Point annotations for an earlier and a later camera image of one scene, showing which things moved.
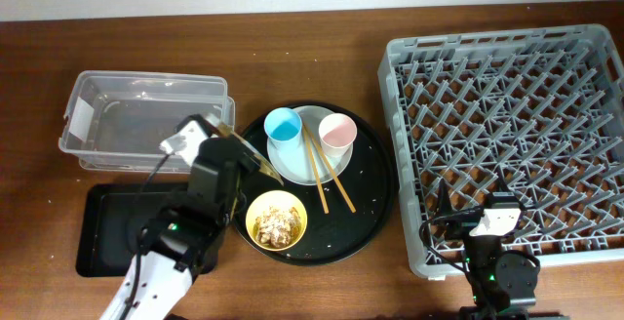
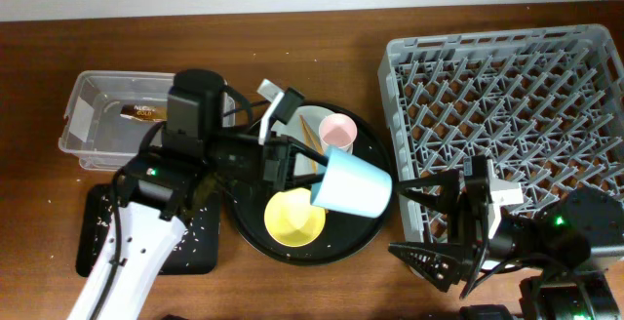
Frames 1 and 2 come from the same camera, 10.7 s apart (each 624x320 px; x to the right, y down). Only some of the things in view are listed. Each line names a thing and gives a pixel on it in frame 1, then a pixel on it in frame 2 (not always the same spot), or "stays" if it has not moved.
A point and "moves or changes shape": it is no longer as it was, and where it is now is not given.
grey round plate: (295, 166) stays
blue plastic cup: (283, 128) moves or changes shape
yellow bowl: (276, 220) moves or changes shape
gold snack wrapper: (264, 168) moves or changes shape
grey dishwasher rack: (536, 112) stays
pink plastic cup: (336, 133) stays
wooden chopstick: (330, 168) → (305, 128)
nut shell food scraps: (276, 228) moves or changes shape
